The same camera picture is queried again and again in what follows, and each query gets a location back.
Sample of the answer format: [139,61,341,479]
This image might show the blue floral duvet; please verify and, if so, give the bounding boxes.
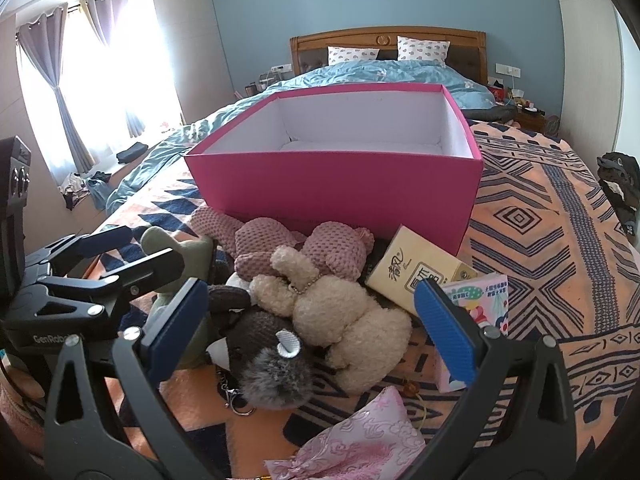
[106,60,496,211]

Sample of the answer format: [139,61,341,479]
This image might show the dark clothes pile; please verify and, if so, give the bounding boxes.
[596,151,640,246]

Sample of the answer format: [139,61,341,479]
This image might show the heap of mixed clothes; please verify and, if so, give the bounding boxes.
[60,170,113,211]

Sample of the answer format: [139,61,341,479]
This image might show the light wardrobe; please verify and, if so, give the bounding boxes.
[547,0,640,161]

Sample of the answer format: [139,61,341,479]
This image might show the orange navy patterned blanket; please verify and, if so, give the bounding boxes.
[82,119,640,480]

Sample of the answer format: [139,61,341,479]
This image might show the wooden bed headboard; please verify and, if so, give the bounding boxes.
[289,26,487,86]

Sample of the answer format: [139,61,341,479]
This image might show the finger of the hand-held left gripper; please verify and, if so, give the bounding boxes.
[100,247,190,308]
[25,225,135,275]

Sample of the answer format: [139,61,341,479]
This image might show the grey purple curtain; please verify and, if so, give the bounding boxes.
[80,0,146,138]
[15,2,96,173]

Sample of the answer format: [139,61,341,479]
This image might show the green plush toy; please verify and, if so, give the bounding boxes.
[140,226,221,371]

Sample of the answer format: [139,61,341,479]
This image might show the pink brocade pouch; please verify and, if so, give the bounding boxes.
[265,386,431,480]

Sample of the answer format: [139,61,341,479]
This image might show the colourful printed tissue pack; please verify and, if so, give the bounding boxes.
[432,272,510,393]

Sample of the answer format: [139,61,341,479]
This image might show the grey fluffy plush toy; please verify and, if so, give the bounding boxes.
[206,280,331,416]

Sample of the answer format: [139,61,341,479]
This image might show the white printed pillow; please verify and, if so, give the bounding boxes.
[397,36,451,67]
[327,46,382,67]

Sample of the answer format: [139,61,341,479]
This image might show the dark folded clothes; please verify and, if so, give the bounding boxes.
[467,105,516,123]

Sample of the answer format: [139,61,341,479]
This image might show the yellow tissue pack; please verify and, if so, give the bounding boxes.
[364,225,478,317]

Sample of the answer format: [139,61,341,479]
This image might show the wooden nightstand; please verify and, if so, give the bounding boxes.
[510,107,551,133]

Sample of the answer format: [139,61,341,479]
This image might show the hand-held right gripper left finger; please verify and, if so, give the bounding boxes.
[42,277,236,480]

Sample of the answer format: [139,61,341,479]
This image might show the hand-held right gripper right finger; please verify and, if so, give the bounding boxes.
[414,277,583,480]

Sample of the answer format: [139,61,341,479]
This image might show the beige bunny plush toy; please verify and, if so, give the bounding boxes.
[248,245,413,396]

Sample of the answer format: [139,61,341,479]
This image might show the pink knitted plush toy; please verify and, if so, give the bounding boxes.
[191,205,375,283]

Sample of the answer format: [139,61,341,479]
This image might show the pink cardboard box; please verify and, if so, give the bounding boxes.
[183,83,485,257]

